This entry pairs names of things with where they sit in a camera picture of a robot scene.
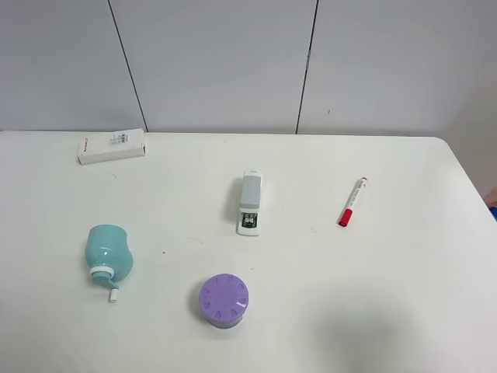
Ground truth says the blue object at table edge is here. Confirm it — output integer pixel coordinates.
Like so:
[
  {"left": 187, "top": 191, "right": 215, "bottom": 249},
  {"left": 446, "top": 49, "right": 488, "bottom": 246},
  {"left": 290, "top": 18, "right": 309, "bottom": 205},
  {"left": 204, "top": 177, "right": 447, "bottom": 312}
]
[{"left": 489, "top": 207, "right": 497, "bottom": 220}]

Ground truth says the purple lidded round jar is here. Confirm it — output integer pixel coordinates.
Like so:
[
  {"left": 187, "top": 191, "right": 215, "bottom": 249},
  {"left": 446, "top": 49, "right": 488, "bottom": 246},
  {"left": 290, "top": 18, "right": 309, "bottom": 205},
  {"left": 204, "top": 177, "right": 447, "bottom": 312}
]
[{"left": 198, "top": 274, "right": 249, "bottom": 329}]

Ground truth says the red capped white marker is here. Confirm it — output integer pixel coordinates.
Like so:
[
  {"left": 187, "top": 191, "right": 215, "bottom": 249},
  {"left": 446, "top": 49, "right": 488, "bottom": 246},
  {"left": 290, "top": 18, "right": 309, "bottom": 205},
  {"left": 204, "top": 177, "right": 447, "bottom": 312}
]
[{"left": 337, "top": 177, "right": 368, "bottom": 227}]

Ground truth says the white cardboard box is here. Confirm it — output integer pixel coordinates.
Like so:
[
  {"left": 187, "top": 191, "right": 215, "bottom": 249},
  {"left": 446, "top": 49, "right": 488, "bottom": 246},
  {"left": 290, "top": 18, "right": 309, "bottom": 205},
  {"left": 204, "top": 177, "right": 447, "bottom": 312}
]
[{"left": 78, "top": 129, "right": 146, "bottom": 166}]

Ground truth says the teal pencil sharpener with crank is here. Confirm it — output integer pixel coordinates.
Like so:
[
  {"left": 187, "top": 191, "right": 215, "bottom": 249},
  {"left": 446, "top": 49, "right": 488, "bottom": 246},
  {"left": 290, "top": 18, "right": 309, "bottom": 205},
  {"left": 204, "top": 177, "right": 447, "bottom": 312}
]
[{"left": 85, "top": 225, "right": 134, "bottom": 303}]

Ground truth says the grey white stapler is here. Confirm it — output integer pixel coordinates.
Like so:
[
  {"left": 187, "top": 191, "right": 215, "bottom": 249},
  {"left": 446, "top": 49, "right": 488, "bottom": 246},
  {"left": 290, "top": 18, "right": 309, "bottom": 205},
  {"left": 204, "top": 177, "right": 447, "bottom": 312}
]
[{"left": 237, "top": 171, "right": 262, "bottom": 237}]

